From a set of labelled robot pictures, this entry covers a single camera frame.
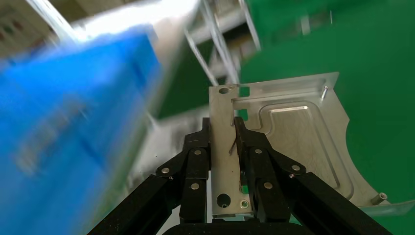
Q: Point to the white slotted shelf post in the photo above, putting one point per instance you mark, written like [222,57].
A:
[220,42]

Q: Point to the white shelf board with bin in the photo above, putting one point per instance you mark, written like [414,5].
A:
[129,16]

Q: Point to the stamped silver metal plate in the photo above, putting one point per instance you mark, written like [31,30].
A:
[291,139]

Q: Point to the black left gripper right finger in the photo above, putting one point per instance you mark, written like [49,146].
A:
[262,168]

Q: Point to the white background storage rack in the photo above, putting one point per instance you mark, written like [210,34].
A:
[227,19]

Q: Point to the blue plastic bin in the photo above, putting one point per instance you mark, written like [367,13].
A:
[64,113]

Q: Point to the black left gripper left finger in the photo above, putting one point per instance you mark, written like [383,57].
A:
[196,168]

